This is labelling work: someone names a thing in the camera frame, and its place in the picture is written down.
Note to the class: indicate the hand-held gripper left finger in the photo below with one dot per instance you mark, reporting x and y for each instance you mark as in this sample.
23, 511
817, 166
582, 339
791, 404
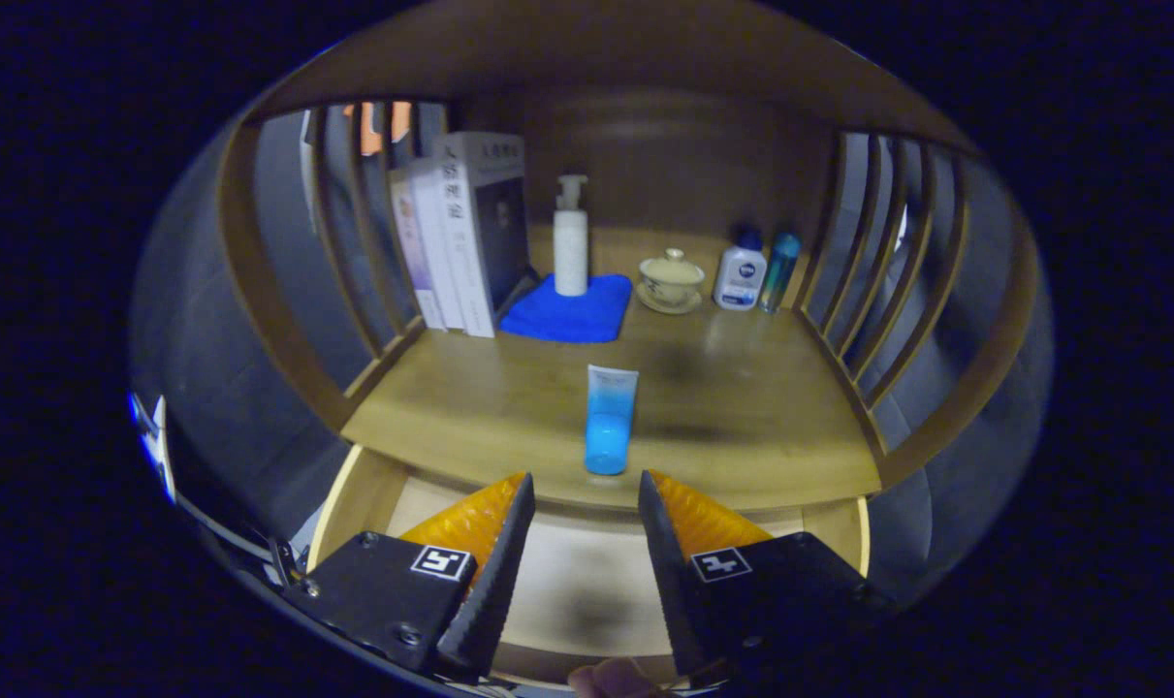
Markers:
494, 591

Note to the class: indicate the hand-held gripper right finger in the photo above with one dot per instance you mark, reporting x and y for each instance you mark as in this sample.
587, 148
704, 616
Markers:
674, 582

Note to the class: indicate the wooden drawer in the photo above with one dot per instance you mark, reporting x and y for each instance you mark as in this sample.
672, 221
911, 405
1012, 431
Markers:
586, 562

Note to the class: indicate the blue squeeze tube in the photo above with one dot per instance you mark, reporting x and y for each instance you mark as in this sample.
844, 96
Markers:
609, 436

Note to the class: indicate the wooden countertop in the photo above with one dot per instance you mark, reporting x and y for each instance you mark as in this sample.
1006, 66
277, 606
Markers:
742, 388

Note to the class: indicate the wooden cabinet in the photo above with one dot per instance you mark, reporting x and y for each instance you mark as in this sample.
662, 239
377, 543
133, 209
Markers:
645, 155

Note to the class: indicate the blue folded cloth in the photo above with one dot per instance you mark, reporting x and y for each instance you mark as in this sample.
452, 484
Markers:
567, 318

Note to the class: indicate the beige lidded teacup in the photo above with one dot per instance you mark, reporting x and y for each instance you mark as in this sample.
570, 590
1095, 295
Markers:
671, 279

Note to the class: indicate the white lotion bottle blue cap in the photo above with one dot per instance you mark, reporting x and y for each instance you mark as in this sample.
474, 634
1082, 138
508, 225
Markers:
739, 276

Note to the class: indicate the slim teal bottle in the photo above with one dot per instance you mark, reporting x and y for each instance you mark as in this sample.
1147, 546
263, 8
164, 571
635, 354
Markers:
778, 271

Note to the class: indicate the thin white purple book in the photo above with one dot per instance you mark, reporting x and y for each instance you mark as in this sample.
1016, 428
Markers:
414, 271

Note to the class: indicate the thick white black book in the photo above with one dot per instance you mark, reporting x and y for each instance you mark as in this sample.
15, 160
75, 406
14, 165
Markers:
465, 252

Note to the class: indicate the white pump bottle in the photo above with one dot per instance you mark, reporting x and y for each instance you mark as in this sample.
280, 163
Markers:
570, 252

